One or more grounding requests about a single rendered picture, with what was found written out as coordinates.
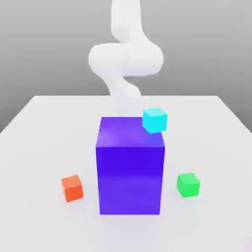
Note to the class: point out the small green cube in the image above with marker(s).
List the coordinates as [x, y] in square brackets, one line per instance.
[188, 185]

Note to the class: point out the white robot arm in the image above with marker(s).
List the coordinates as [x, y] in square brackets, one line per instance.
[126, 59]

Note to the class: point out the large purple box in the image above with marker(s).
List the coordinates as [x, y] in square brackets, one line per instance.
[130, 173]

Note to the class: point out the small orange cube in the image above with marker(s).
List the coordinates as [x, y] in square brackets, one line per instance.
[72, 189]

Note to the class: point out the small cyan cube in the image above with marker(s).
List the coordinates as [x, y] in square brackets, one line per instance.
[155, 120]

